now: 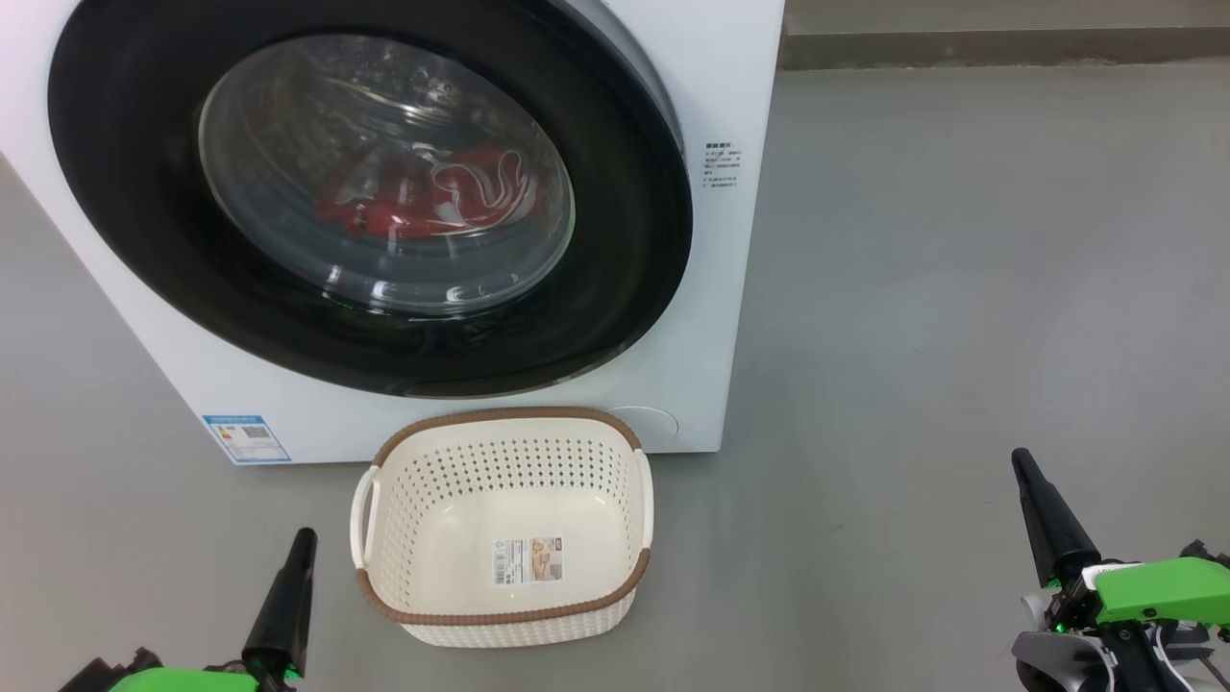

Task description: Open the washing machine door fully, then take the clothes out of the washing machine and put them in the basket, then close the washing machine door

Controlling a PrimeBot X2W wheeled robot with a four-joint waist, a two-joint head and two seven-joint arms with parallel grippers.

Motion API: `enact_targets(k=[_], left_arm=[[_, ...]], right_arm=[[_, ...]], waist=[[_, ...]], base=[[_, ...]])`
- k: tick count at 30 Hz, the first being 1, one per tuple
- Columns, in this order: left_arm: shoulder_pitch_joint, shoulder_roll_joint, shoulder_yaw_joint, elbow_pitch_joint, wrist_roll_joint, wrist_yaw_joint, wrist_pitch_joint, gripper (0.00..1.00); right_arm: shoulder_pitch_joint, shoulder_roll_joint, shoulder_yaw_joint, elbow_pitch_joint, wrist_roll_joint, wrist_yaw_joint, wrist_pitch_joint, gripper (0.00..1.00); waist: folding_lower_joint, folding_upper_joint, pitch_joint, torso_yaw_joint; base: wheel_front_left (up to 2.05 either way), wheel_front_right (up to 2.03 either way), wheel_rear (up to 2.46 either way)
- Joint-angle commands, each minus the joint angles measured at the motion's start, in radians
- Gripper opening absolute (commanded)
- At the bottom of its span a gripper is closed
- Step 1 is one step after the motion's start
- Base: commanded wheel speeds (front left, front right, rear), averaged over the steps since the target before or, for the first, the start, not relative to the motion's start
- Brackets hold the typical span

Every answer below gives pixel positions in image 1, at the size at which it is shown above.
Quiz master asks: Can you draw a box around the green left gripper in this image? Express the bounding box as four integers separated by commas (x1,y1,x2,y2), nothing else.
111,527,318,692

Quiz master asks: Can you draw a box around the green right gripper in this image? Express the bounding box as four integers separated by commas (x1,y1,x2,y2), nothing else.
1011,448,1230,635

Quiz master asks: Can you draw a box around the red shirt with white trim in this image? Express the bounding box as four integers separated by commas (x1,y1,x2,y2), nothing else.
317,144,453,241

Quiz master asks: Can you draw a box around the black round glass washer door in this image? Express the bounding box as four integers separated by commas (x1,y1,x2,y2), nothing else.
48,0,695,400

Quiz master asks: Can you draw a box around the white product label sticker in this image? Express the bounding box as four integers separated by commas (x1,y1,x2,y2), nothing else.
492,535,565,586

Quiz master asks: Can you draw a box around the cream perforated basket brown rim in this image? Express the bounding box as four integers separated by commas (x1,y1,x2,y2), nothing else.
350,407,655,648

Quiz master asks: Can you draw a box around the white front-load washing machine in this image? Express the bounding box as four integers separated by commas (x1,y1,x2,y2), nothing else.
0,0,786,467

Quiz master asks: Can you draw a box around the blue energy label sticker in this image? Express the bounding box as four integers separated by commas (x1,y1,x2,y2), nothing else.
203,414,292,465

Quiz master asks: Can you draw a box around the round white filter cover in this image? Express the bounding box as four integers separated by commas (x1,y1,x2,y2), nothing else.
603,405,679,453

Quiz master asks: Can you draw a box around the grey baseboard strip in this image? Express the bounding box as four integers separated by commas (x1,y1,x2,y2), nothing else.
778,27,1230,70

